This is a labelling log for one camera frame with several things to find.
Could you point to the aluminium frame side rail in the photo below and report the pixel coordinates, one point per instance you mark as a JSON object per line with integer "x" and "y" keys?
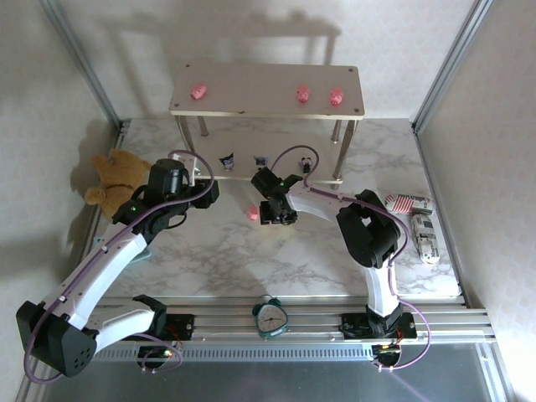
{"x": 444, "y": 234}

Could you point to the newspaper print packet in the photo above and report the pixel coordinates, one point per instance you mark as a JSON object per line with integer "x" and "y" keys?
{"x": 425, "y": 238}

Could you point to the small circuit board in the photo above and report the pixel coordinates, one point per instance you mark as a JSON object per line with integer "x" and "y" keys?
{"x": 161, "y": 354}
{"x": 387, "y": 349}

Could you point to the brown teddy bear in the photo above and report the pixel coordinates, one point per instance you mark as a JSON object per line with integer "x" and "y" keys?
{"x": 117, "y": 171}

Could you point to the lavender hooded toy figure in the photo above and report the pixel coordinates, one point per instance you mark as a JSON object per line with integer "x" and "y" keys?
{"x": 261, "y": 160}

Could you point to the small black-haired toy figure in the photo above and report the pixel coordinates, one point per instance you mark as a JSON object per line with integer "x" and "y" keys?
{"x": 305, "y": 163}

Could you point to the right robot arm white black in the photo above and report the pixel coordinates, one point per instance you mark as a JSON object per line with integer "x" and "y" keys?
{"x": 312, "y": 205}

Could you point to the teal calculator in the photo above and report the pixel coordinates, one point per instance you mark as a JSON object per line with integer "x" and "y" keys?
{"x": 144, "y": 254}

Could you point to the pink plastic pig toy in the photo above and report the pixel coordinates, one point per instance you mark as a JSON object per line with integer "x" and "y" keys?
{"x": 302, "y": 94}
{"x": 252, "y": 214}
{"x": 199, "y": 91}
{"x": 336, "y": 96}

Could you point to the aluminium frame post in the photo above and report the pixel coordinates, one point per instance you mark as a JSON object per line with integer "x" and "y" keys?
{"x": 79, "y": 63}
{"x": 452, "y": 63}

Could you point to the teal alarm clock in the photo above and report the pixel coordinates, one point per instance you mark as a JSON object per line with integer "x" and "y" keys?
{"x": 270, "y": 320}

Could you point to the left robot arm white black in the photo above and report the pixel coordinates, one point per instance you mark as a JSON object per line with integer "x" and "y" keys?
{"x": 100, "y": 272}

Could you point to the black hooded toy figure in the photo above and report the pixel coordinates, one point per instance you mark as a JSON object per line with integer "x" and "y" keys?
{"x": 228, "y": 162}

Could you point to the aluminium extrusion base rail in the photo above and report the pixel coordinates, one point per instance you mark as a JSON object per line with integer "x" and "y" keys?
{"x": 314, "y": 326}

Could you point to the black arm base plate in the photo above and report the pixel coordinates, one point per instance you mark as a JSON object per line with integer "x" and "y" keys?
{"x": 352, "y": 324}
{"x": 184, "y": 324}

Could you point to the red striped printed packet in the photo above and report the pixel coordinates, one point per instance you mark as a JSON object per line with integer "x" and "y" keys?
{"x": 412, "y": 204}

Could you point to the two-tier beige metal shelf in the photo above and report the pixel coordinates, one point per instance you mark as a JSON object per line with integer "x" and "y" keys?
{"x": 251, "y": 84}

